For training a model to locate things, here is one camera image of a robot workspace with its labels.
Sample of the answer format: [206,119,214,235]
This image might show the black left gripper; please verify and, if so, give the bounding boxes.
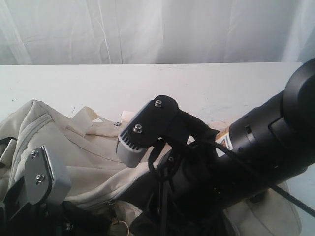
[0,190,80,236]

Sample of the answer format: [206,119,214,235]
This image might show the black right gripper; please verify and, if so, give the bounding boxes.
[132,149,234,236]

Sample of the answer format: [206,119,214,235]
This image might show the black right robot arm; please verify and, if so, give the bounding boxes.
[127,60,315,236]

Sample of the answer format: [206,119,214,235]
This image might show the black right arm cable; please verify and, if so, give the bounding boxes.
[147,137,315,212]

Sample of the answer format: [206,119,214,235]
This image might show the cream duffel bag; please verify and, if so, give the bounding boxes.
[0,100,302,236]

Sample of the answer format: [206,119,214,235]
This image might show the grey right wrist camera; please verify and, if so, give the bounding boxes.
[116,95,190,168]

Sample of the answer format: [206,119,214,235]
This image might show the white backdrop curtain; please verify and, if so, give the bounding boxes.
[0,0,315,65]

